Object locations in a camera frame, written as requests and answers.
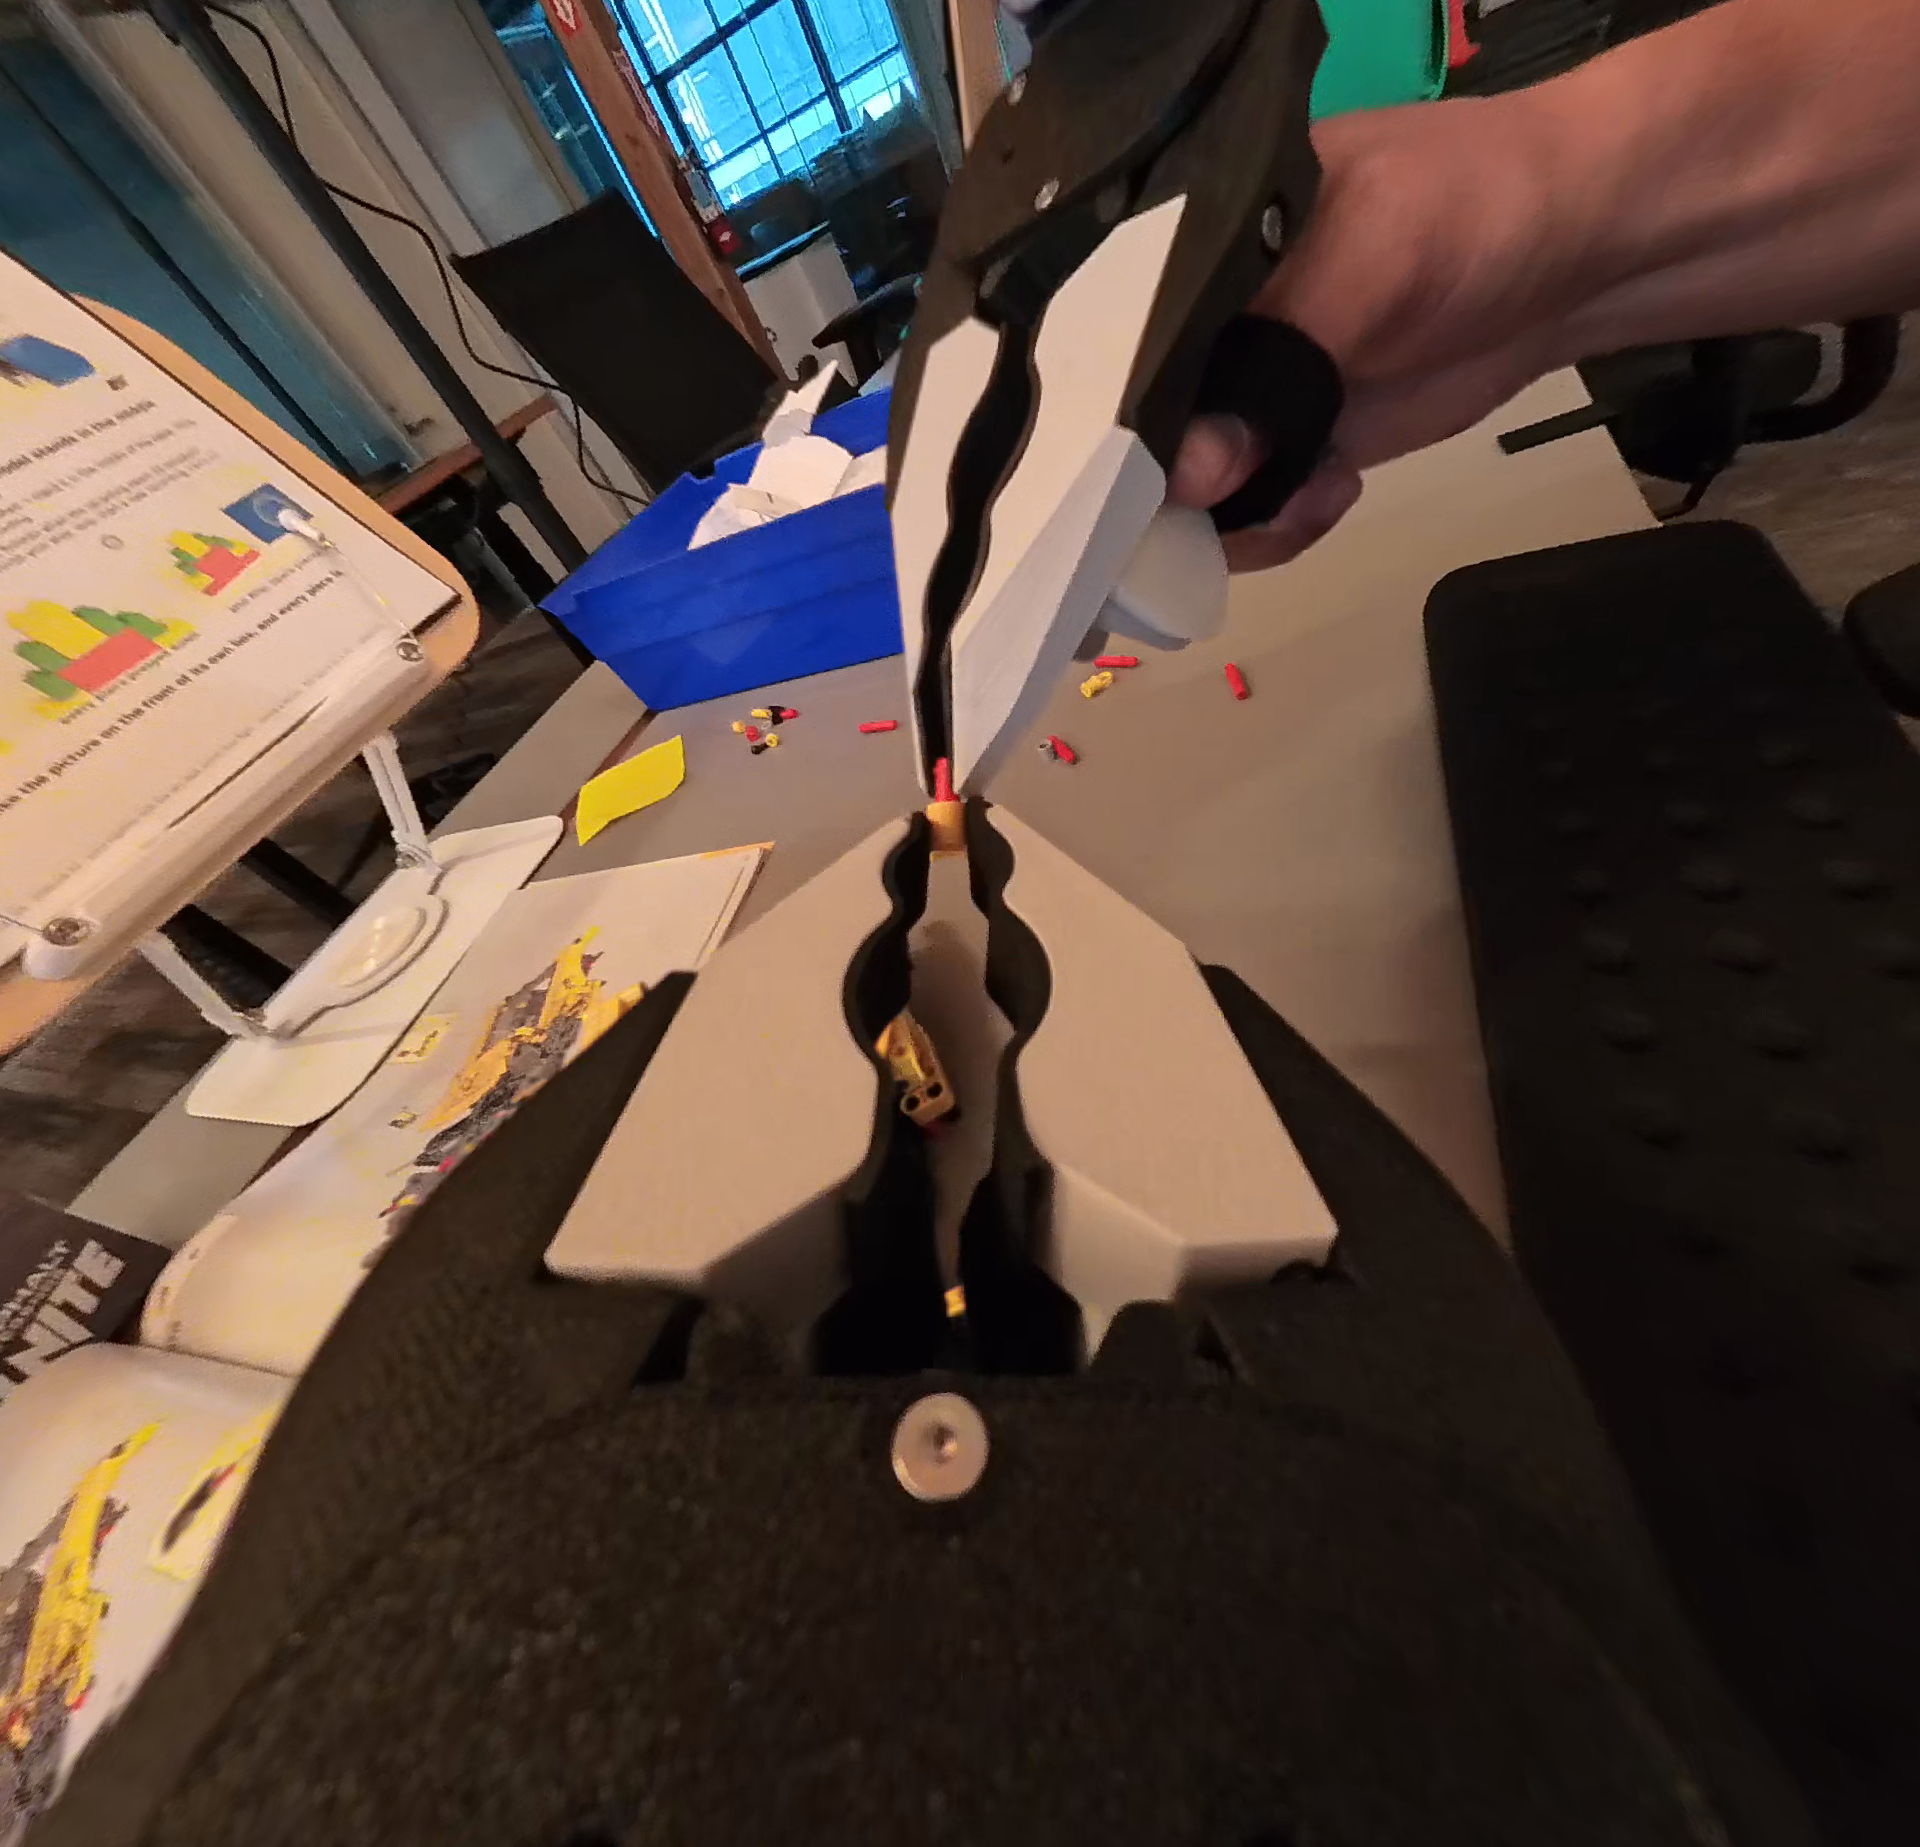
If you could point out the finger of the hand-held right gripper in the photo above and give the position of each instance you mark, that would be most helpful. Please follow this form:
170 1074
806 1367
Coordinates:
931 499
1095 423

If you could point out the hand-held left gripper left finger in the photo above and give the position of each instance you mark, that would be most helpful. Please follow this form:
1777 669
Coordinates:
720 1129

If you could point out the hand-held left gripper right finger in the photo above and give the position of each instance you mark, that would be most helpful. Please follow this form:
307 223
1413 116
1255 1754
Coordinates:
1171 1129

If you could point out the yellow toy brick car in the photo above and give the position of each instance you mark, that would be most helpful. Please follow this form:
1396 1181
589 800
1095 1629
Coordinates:
906 1054

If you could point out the small yellow beam piece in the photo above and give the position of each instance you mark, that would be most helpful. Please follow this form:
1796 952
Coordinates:
946 829

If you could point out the grey desk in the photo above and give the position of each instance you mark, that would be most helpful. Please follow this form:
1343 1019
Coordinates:
1275 859

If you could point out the person's right hand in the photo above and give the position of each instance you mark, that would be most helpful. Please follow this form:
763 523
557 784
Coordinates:
1441 274

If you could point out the crumpled white paper bags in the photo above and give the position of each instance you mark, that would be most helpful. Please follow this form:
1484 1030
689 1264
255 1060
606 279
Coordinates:
781 475

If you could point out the white stand with wooden board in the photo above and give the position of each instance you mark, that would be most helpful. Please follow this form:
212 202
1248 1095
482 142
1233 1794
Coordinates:
971 64

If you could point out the green plastic tote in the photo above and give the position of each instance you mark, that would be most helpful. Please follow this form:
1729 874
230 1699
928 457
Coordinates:
1381 19

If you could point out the scattered small brick pieces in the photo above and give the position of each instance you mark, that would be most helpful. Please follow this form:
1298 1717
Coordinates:
876 727

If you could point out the open instruction booklet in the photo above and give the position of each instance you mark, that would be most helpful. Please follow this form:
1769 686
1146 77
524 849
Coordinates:
645 903

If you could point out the blue storage bin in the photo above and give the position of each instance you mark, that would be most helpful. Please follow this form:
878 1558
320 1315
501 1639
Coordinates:
720 619

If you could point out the yellow paper note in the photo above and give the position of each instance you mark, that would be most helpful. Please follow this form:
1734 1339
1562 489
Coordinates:
631 790

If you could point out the brown wooden pillar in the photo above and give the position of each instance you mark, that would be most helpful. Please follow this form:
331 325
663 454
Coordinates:
631 124

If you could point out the black perforated mat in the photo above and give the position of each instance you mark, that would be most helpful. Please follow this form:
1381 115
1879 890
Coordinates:
1680 978

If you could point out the toy car set box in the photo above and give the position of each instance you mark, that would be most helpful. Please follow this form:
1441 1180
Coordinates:
75 1278

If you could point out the black metal pole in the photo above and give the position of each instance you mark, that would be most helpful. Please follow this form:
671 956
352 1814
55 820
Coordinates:
301 184

